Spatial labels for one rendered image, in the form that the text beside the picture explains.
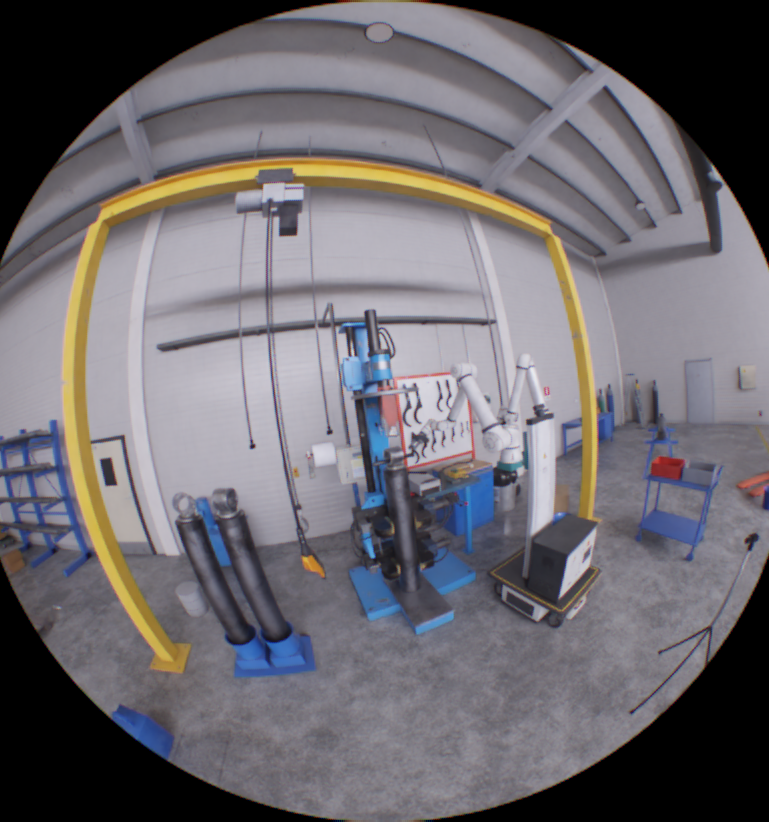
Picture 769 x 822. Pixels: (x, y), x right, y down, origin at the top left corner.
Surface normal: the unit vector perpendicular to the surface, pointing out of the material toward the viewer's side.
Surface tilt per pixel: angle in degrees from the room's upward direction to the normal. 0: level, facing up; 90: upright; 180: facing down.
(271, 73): 173
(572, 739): 0
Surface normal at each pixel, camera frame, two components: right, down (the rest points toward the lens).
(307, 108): 0.17, 0.98
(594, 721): -0.14, -0.99
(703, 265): -0.93, 0.14
